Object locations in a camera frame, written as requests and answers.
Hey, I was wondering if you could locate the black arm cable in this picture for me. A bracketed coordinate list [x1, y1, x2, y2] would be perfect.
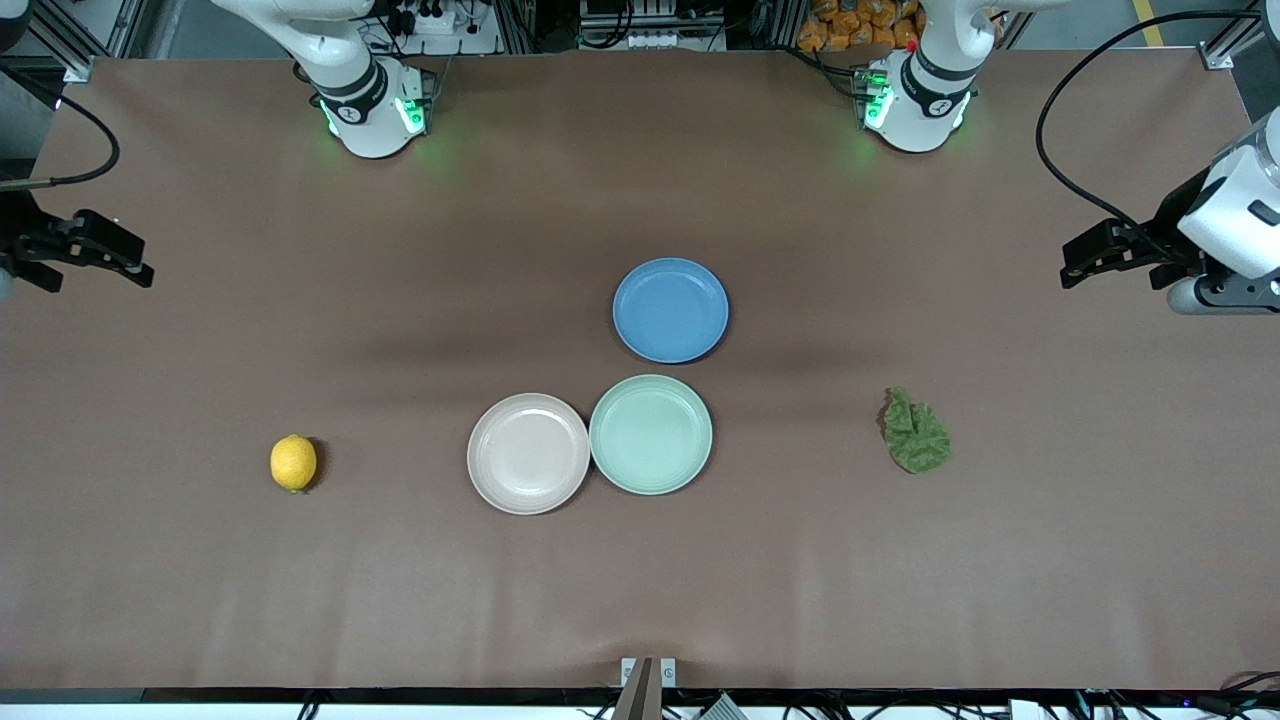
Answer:
[1035, 8, 1280, 263]
[0, 60, 122, 191]

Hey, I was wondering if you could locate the yellow lemon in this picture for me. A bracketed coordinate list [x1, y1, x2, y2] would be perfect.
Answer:
[270, 434, 318, 493]

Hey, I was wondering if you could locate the beige pink plate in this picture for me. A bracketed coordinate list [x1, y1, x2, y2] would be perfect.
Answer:
[467, 393, 591, 516]

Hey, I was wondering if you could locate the white power strip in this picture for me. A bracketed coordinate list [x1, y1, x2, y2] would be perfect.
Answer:
[385, 0, 501, 56]

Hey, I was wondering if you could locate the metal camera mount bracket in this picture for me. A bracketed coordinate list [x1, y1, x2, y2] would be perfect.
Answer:
[620, 657, 677, 720]

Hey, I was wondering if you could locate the aluminium frame post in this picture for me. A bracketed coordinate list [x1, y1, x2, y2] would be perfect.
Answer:
[30, 0, 136, 83]
[1200, 0, 1280, 71]

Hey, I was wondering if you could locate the bag of orange items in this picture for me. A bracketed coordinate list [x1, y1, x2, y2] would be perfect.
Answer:
[797, 0, 926, 53]

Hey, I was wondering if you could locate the pale green plate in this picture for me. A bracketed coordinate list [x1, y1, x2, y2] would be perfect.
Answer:
[588, 374, 714, 496]

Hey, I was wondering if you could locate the blue plate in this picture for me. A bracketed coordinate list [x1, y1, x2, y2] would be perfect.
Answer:
[612, 257, 731, 365]

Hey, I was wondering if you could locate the green lettuce leaf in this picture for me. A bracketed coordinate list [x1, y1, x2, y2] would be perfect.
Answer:
[881, 388, 952, 475]

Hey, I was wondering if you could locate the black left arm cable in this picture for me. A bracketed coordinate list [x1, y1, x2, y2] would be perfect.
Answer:
[1035, 8, 1280, 263]

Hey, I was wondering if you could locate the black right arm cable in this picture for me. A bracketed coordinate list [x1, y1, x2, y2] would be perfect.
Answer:
[0, 60, 122, 191]

